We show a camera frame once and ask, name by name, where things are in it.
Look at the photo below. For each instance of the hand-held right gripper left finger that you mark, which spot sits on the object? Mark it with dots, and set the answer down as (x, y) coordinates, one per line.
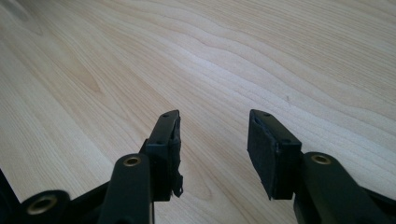
(163, 155)

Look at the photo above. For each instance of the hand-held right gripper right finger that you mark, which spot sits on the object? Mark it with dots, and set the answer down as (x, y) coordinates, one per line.
(274, 155)

